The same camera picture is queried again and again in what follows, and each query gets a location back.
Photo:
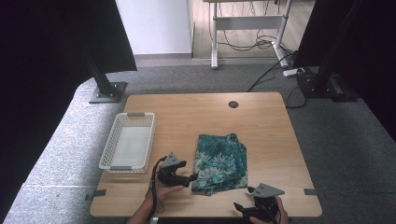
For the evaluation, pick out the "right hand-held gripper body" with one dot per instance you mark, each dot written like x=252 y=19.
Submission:
x=264 y=202

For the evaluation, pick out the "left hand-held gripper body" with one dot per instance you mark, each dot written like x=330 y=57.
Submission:
x=169 y=172

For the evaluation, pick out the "teal floral shirt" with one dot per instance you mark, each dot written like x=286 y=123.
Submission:
x=221 y=161

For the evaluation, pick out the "white plastic basket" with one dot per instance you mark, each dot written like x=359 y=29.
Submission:
x=130 y=146

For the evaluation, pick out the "person's right hand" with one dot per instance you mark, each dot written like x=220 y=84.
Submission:
x=278 y=214

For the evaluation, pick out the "person's left hand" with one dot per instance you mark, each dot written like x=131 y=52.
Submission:
x=163 y=194

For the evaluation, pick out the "grey tape strip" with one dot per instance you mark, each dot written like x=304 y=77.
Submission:
x=310 y=191
x=97 y=194

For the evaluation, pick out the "round table grommet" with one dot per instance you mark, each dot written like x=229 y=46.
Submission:
x=233 y=104

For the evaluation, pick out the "black metal stand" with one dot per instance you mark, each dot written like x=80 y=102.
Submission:
x=106 y=91
x=323 y=81

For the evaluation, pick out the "white power strip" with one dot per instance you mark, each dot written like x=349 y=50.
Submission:
x=292 y=72

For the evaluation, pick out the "black curtain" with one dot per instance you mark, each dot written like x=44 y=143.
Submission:
x=46 y=68
x=367 y=46

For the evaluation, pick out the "white desk frame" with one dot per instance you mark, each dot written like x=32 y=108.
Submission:
x=246 y=22

